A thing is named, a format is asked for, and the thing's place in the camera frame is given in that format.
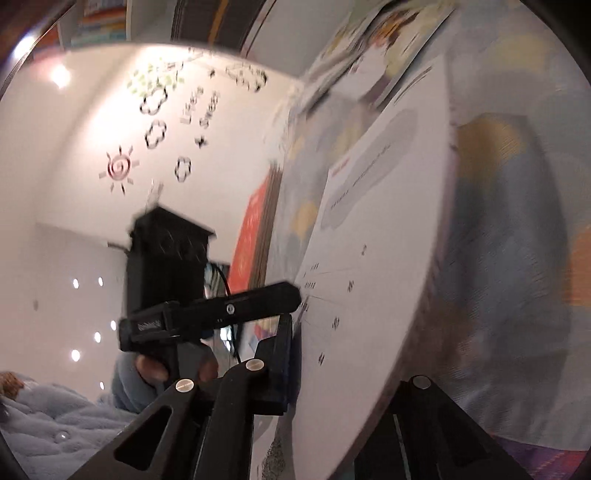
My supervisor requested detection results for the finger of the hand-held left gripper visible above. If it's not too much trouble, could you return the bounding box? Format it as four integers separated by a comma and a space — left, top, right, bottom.
118, 281, 302, 353

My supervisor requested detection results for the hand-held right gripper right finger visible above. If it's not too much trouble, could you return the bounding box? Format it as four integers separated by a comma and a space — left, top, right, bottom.
355, 375, 532, 480

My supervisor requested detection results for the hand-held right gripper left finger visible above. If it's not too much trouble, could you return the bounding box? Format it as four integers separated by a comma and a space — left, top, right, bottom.
74, 314, 295, 480

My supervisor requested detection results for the white book grey print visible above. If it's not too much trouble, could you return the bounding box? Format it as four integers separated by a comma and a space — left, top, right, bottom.
261, 54, 457, 480

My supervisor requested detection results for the person's left forearm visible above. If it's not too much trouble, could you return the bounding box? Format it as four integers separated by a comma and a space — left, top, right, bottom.
111, 355, 160, 416

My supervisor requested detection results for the row of shelved books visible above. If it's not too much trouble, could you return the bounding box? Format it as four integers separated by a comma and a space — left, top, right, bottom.
78, 0, 127, 40

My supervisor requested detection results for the white books pile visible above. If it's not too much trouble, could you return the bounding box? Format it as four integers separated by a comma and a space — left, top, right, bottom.
302, 0, 458, 109

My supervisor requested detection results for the person's left hand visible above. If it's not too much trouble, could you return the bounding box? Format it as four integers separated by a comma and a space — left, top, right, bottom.
135, 354, 219, 387

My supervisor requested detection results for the red book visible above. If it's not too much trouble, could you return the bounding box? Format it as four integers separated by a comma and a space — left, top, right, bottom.
228, 178, 274, 296

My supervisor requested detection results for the light blue fleece garment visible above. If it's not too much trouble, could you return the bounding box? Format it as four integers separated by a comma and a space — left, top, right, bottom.
0, 371, 139, 480

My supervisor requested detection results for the patterned tablecloth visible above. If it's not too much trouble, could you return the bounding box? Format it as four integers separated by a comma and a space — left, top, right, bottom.
272, 0, 591, 467

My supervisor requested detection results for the white bookshelf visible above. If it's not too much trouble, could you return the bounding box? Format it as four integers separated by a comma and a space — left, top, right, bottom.
60, 0, 134, 47

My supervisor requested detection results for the black cable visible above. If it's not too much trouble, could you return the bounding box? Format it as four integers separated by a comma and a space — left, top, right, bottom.
208, 262, 245, 363

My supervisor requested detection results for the red sun wall sticker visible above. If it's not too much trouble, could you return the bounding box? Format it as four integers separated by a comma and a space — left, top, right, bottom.
98, 145, 140, 197

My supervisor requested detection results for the black lettering wall sticker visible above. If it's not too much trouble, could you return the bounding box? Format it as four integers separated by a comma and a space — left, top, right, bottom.
180, 85, 220, 148

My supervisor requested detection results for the green tree wall sticker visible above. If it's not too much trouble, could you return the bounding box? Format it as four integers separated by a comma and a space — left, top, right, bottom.
129, 60, 181, 95

